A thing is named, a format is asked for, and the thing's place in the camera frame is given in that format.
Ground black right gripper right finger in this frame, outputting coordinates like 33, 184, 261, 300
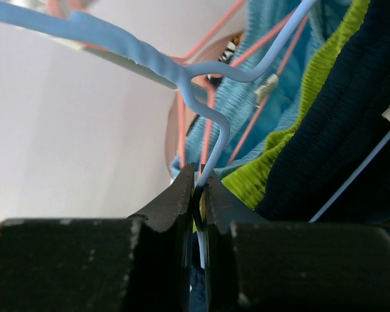
203, 175, 390, 311

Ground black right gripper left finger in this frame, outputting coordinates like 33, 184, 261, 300
0, 164, 194, 311

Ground lime green shorts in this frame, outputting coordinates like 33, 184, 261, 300
215, 1, 369, 209

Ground orange camouflage shorts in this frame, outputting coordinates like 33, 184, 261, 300
218, 31, 244, 64

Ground light blue shorts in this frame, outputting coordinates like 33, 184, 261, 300
170, 0, 355, 179

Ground navy blue shorts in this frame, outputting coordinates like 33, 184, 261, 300
188, 0, 390, 312

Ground pink hanger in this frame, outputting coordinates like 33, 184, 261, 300
45, 0, 248, 170
199, 12, 309, 173

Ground blue hanger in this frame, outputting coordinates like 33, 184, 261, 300
0, 0, 315, 194
309, 130, 390, 223

